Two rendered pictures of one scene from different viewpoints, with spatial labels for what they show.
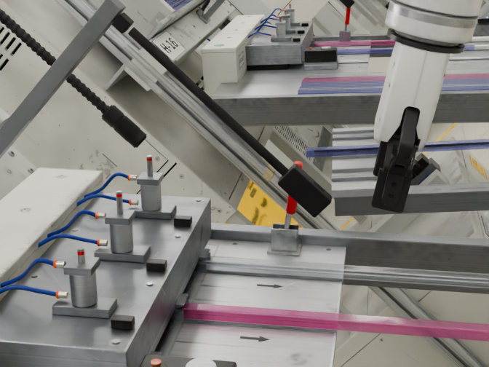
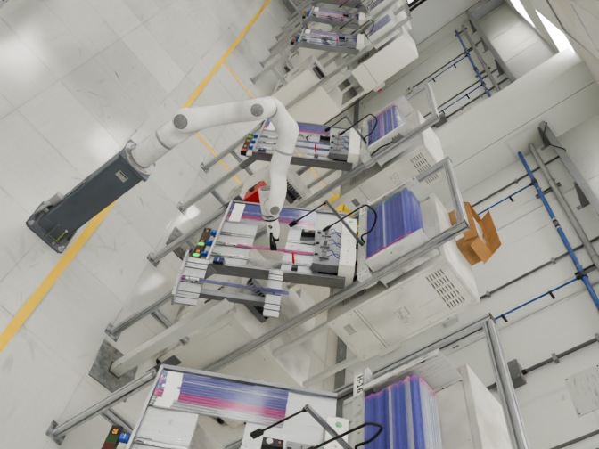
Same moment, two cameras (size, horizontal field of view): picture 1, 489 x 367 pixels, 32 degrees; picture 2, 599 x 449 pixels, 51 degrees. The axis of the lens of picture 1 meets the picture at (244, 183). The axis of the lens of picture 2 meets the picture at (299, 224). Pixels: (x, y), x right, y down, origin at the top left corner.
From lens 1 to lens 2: 3.83 m
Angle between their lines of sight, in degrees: 130
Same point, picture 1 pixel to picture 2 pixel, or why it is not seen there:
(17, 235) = (344, 244)
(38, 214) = (344, 249)
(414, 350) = not seen: outside the picture
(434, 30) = not seen: hidden behind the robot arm
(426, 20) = not seen: hidden behind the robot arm
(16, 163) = (363, 272)
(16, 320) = (335, 234)
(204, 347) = (307, 248)
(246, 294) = (301, 258)
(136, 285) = (320, 240)
